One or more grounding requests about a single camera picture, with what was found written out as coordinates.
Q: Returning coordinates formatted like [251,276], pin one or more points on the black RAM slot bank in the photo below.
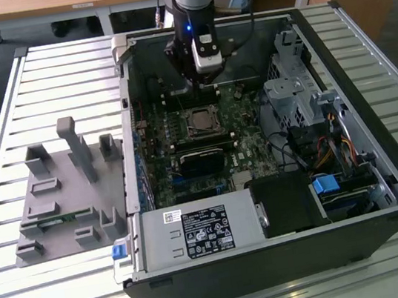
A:
[202,143]
[191,99]

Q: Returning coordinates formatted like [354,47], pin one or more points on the black open PC case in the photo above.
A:
[241,281]

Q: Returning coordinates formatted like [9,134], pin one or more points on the hard disk in blue carrier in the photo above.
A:
[325,186]

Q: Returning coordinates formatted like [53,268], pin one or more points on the green RAM stick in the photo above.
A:
[70,215]

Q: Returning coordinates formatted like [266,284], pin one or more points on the grey parts rack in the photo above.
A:
[75,197]

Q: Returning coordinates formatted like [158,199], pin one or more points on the silver chipset heatsink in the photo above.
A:
[243,180]

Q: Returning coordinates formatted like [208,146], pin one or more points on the silver power supply with label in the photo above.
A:
[159,237]

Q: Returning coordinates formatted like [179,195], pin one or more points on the silver drive cage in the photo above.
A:
[284,93]

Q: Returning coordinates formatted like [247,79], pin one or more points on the green motherboard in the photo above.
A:
[251,148]

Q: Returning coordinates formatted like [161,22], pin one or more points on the black graphics card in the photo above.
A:
[201,161]

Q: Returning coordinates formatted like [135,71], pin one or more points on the blue case latch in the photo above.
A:
[119,252]

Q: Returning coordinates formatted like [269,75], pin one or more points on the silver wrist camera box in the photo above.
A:
[208,54]

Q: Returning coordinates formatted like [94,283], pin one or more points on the silver CPU plate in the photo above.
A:
[204,120]

